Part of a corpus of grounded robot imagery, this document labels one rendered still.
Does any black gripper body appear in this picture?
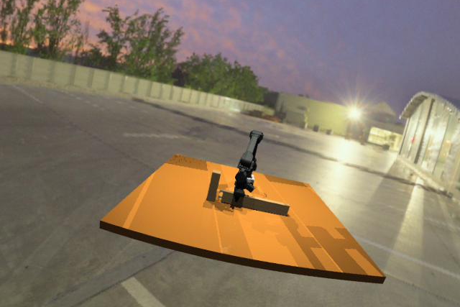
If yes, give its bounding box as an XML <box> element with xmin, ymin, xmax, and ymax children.
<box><xmin>234</xmin><ymin>178</ymin><xmax>247</xmax><ymax>197</ymax></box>

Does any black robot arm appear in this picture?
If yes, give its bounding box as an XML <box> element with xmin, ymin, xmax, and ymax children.
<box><xmin>235</xmin><ymin>130</ymin><xmax>264</xmax><ymax>193</ymax></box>

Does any wooden post with slot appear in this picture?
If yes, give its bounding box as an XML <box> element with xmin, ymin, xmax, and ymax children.
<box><xmin>206</xmin><ymin>170</ymin><xmax>221</xmax><ymax>202</ymax></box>

